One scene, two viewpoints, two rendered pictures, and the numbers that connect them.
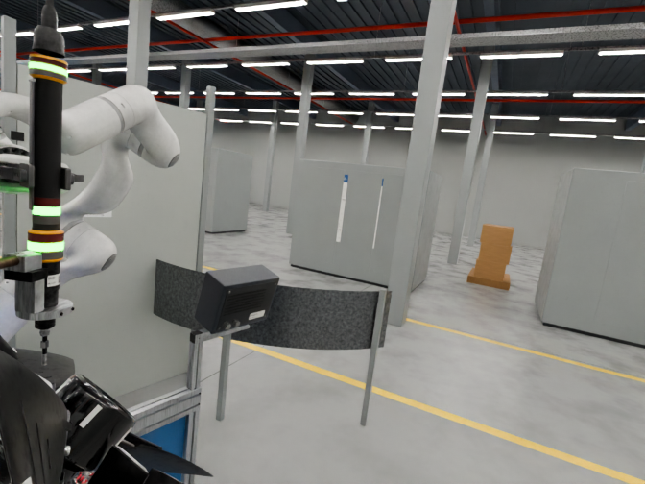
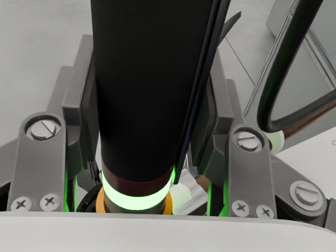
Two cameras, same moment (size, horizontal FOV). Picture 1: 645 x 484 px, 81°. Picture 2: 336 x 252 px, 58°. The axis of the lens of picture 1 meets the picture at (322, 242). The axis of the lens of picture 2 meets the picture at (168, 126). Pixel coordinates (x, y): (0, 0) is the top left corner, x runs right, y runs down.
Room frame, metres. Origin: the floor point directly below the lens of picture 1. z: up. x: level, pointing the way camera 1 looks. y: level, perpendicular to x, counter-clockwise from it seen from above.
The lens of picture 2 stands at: (0.59, 0.47, 1.62)
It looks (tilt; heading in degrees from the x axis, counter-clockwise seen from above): 48 degrees down; 224
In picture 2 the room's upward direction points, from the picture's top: 10 degrees clockwise
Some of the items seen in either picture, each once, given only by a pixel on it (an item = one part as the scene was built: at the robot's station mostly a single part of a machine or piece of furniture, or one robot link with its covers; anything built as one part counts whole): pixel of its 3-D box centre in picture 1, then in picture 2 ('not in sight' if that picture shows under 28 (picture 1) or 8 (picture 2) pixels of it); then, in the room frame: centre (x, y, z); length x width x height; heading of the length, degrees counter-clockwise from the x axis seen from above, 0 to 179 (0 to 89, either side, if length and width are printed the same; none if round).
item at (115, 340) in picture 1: (123, 238); not in sight; (2.38, 1.28, 1.10); 1.21 x 0.05 x 2.20; 143
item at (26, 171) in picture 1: (12, 174); (243, 136); (0.52, 0.44, 1.55); 0.07 x 0.03 x 0.03; 53
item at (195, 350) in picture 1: (194, 360); not in sight; (1.18, 0.38, 0.96); 0.03 x 0.03 x 0.20; 53
